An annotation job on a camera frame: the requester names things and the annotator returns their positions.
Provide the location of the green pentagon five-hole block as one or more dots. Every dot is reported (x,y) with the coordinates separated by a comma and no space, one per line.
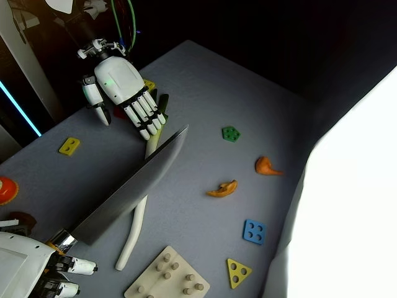
(231,134)

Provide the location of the white pillar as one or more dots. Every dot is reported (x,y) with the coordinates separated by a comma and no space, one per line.
(28,68)

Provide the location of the cyan light strip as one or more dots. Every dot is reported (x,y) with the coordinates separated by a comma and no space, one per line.
(21,110)

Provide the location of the orange toy chicken wing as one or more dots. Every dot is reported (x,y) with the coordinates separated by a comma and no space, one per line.
(224,190)

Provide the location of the blue perforated block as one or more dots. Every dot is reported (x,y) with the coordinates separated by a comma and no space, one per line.
(254,232)

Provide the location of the long leek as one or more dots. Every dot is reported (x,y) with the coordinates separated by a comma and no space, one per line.
(136,223)

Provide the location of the small yellow toy block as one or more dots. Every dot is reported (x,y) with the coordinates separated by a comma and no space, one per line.
(149,84)

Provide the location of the large steel kitchen knife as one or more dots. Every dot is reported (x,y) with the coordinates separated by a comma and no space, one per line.
(130,192)

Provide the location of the orange-red round toy food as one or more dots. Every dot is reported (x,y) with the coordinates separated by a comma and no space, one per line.
(7,191)

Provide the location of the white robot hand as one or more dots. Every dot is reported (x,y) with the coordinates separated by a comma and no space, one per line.
(18,264)
(118,77)

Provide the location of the yellow rectangular two-hole block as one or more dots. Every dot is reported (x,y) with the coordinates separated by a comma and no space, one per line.
(69,146)

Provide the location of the orange toy chicken drumstick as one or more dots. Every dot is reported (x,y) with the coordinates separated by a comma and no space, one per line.
(263,166)

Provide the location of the red toy block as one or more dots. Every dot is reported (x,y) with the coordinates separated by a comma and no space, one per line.
(119,113)

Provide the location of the brown toy meat piece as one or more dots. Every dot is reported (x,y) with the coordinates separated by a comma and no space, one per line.
(26,218)

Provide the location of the yellow triangle three-hole block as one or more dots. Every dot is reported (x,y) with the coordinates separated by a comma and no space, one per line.
(237,273)

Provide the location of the wooden peg rack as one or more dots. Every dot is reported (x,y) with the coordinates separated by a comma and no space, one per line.
(167,276)

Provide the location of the grey table cloth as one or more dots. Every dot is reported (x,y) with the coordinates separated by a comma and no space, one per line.
(201,102)

